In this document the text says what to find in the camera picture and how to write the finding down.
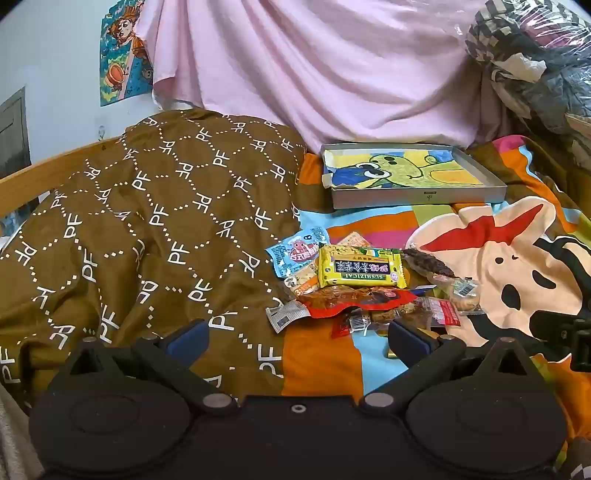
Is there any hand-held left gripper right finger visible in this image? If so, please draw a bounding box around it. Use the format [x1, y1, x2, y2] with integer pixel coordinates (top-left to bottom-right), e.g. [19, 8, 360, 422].
[362, 319, 543, 411]

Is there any brown patterned pillow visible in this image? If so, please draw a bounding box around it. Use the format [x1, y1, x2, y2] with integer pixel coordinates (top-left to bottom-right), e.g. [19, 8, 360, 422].
[0, 108, 308, 411]

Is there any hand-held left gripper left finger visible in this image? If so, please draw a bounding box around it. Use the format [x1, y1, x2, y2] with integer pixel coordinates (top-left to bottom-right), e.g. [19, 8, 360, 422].
[55, 318, 237, 415]

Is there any wooden bed frame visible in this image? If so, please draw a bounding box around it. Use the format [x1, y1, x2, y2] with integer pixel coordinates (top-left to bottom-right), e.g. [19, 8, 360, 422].
[0, 136, 125, 217]

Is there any silver white snack packet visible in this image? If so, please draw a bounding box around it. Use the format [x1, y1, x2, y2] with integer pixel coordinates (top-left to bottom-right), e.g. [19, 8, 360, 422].
[265, 302, 311, 334]

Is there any clear packet of brown snack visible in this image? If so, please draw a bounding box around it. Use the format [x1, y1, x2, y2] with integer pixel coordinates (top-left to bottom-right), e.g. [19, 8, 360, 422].
[369, 305, 430, 329]

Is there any grey tray with cartoon drawing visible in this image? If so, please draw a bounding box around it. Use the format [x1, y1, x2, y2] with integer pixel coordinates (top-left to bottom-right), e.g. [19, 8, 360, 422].
[321, 143, 508, 210]

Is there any cream nougat bar packet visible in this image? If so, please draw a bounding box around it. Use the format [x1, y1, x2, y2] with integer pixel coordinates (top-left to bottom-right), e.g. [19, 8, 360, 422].
[284, 263, 321, 298]

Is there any orange snack packet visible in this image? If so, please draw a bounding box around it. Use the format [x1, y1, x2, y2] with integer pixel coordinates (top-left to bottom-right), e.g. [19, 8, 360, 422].
[336, 231, 372, 250]

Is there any colourful cartoon blanket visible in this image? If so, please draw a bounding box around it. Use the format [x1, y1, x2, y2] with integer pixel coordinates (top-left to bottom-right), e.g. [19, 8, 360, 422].
[277, 134, 591, 462]

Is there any small red snack packet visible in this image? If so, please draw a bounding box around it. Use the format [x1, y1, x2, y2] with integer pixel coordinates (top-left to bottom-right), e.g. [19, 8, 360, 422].
[331, 318, 370, 340]

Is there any cookie packet with barcode label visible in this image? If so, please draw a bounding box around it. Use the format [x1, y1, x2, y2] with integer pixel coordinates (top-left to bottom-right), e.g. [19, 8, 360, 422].
[427, 274, 483, 315]

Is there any camouflage cloth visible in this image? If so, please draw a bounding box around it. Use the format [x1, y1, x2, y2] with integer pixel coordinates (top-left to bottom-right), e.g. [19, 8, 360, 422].
[464, 0, 591, 158]

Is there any light blue snack packet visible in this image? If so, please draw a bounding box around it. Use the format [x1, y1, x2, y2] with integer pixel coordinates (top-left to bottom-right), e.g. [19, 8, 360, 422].
[264, 226, 331, 278]

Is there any pink sheet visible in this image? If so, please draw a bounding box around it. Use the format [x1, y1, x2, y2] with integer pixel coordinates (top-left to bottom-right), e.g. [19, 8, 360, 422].
[136, 0, 522, 153]

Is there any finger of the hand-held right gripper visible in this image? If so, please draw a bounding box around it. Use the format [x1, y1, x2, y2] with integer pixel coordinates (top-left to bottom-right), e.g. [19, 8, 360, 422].
[531, 314, 591, 372]

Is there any yellow snack packet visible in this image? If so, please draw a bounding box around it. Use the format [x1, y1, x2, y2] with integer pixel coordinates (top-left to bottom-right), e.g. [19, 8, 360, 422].
[318, 244, 408, 289]

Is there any grey wall panel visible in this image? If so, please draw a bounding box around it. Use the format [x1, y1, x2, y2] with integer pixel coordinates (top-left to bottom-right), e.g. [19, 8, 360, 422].
[0, 87, 32, 178]

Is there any dark bread packet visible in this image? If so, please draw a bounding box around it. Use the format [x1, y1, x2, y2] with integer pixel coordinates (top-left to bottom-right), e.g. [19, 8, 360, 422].
[401, 247, 460, 280]

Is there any red and white snack packet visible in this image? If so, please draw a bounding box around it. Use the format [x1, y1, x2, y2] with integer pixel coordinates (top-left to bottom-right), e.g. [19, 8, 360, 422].
[416, 298, 462, 328]

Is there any cartoon wall poster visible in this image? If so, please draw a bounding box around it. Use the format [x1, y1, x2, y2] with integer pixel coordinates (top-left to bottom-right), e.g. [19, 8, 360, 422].
[99, 0, 155, 108]

